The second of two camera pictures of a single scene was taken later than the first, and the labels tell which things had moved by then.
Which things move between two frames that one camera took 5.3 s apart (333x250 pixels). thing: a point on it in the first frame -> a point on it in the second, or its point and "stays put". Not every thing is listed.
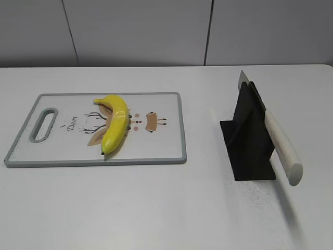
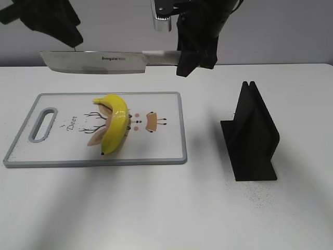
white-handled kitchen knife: [290, 161] -> [107, 62]
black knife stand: [248, 139] stays put
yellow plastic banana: [117, 128] stays put
